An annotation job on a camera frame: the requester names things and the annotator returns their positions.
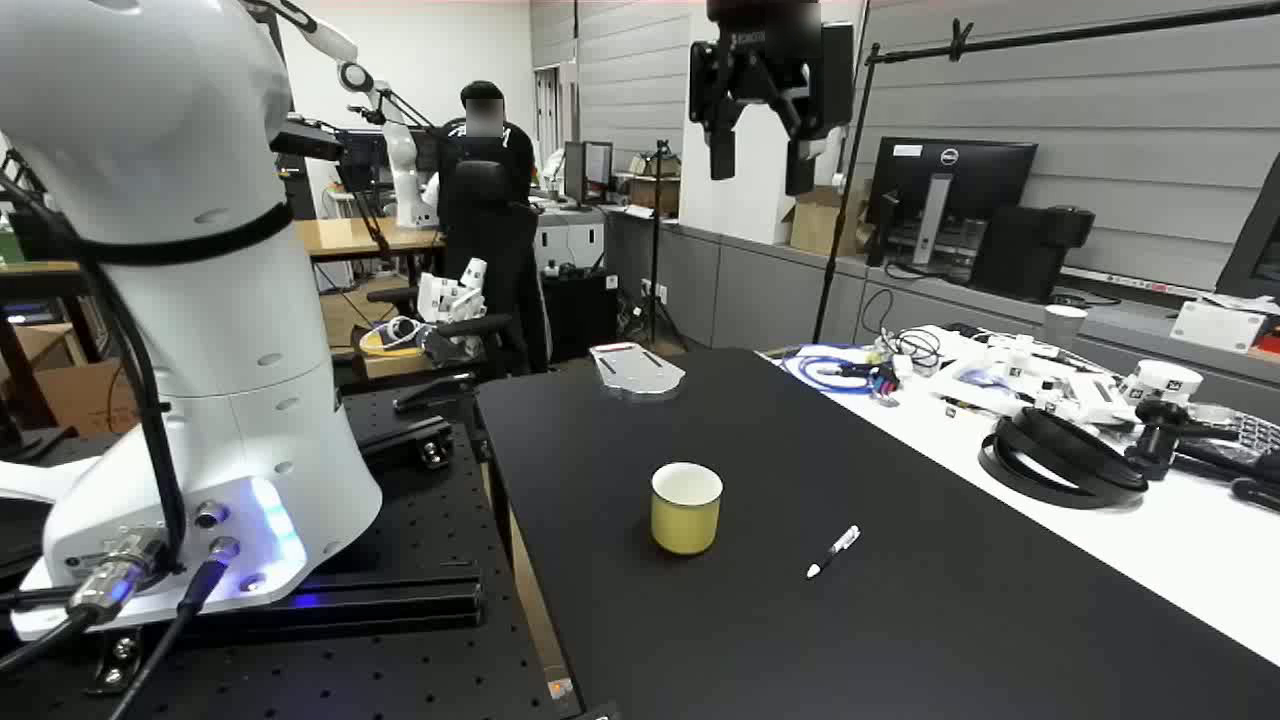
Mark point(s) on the white and black pen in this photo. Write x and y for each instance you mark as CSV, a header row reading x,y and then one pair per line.
x,y
834,551

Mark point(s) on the yellow mug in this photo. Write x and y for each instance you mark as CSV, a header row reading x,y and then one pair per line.
x,y
685,522

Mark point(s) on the black computer monitor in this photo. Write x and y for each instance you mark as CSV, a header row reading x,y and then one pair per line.
x,y
950,184

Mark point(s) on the small cardboard box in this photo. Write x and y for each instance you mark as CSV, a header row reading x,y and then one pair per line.
x,y
818,223

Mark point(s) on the black tripod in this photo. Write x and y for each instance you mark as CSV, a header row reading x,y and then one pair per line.
x,y
658,253

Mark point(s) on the black horizontal rod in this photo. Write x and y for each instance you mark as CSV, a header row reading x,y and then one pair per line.
x,y
1065,32

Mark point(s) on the white bag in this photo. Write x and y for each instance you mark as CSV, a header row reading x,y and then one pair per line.
x,y
450,294

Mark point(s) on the black and white handheld device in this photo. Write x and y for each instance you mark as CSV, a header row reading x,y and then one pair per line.
x,y
1180,412

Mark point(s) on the flat white box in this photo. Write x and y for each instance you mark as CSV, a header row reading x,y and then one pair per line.
x,y
1218,327

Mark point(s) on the black box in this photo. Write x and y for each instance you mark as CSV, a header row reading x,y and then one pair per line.
x,y
1025,253

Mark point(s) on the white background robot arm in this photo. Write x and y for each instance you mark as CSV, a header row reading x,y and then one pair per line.
x,y
397,144

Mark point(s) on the black office chair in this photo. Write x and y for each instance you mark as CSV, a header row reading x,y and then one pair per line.
x,y
461,353

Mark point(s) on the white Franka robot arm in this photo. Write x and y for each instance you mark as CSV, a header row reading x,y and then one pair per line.
x,y
203,335

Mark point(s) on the black aluminium rail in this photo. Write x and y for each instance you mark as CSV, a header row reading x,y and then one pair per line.
x,y
384,602

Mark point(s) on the black upright pole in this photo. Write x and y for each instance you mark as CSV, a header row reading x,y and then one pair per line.
x,y
840,201

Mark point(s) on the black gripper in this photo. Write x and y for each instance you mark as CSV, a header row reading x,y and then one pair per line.
x,y
761,47

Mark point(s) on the wooden desk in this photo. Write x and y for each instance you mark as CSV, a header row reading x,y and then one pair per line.
x,y
363,238

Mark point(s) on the dark monitor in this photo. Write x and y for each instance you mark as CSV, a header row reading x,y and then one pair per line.
x,y
1260,241

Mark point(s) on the seated person in black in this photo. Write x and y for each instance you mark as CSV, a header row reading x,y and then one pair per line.
x,y
484,201

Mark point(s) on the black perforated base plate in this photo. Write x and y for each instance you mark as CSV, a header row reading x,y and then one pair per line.
x,y
333,667

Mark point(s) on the grey metal plate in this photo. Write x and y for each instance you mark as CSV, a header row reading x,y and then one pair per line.
x,y
637,370

